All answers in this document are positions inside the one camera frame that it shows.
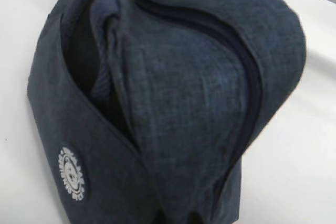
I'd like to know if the dark navy fabric lunch bag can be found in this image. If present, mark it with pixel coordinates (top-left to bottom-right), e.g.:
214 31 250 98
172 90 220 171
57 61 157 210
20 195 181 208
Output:
27 0 306 223

